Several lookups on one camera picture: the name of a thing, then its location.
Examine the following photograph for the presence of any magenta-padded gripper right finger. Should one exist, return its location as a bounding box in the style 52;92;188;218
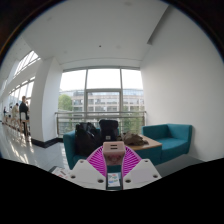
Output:
121;146;163;191

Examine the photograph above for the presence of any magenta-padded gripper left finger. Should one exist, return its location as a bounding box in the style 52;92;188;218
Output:
68;145;108;191

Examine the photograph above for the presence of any pink charger block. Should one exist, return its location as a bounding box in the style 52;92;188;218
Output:
102;141;127;167

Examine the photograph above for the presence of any medium sticker sheet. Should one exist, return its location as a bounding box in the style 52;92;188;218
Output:
51;166;72;180

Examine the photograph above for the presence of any wood-topped teal side table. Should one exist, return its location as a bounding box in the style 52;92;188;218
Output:
125;134;164;165

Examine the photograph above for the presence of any brown jacket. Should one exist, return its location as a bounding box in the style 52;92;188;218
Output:
120;130;150;147

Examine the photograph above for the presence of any soft black backpack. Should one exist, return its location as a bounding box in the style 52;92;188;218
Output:
74;122;101;157

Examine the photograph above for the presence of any teal armchair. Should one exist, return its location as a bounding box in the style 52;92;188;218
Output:
141;123;194;164

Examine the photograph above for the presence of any boxy black backpack with label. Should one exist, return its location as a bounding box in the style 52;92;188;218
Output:
98;119;120;145

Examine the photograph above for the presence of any metal window railing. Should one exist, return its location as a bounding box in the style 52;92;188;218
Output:
54;110;148;136

